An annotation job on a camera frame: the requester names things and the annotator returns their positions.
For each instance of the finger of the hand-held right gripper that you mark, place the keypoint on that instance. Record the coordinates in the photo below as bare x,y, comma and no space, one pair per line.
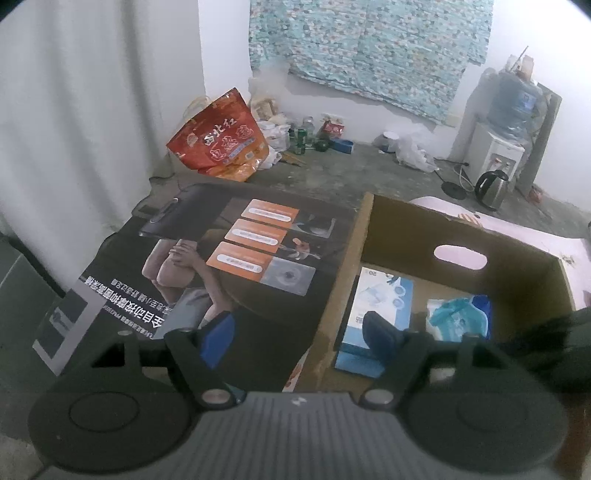
561,339

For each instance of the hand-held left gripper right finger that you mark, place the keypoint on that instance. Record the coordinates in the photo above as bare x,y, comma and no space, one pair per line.
379,333

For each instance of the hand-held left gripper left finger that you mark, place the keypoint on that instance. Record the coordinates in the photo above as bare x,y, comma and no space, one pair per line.
219,331

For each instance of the blue and white box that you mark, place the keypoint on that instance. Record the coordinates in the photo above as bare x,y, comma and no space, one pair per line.
384,295

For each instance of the black printed cardboard box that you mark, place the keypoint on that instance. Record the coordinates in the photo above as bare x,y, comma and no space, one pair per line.
258,286

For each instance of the teal packet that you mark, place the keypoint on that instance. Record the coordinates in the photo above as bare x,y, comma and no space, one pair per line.
457,318

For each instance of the open brown cardboard box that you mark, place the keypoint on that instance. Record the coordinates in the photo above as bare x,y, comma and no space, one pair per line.
415,230

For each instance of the black round lamp base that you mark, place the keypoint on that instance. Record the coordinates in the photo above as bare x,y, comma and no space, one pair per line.
453,190

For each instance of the steel electric kettle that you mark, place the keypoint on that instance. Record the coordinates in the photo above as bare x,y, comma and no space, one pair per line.
491,190

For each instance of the crumpled white plastic bag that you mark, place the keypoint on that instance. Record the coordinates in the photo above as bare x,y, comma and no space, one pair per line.
415,152

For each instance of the small blue box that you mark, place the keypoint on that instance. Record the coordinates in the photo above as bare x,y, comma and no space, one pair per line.
344,147

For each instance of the grey bowl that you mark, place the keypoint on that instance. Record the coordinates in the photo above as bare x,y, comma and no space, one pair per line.
387,141

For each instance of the red plastic bag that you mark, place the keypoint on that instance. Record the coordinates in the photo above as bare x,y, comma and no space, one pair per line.
221,138

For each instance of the white water dispenser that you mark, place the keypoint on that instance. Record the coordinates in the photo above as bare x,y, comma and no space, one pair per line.
491,154

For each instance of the grey board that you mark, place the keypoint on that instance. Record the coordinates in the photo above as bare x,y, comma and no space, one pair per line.
547,138

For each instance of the blue water bottle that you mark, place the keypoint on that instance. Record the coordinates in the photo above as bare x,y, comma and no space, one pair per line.
517,104

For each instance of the white curtain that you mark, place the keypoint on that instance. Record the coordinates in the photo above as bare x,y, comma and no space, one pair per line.
92,115

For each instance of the teal patterned wall cloth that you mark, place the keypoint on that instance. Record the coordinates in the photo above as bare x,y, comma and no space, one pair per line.
369,50

